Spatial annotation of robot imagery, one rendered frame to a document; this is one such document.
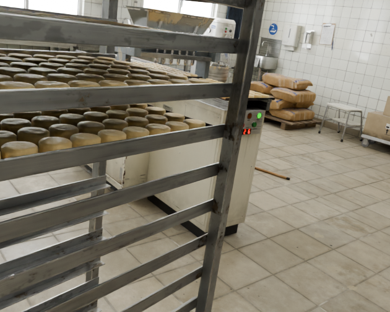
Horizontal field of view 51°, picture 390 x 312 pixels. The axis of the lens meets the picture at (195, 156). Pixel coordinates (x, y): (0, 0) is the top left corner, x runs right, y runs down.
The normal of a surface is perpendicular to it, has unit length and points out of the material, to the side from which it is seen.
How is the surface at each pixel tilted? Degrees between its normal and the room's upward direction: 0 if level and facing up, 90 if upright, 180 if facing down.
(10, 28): 90
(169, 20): 115
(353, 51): 90
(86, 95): 90
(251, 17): 90
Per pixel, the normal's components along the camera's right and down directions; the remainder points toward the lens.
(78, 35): 0.76, 0.29
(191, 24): 0.50, 0.69
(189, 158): -0.78, 0.09
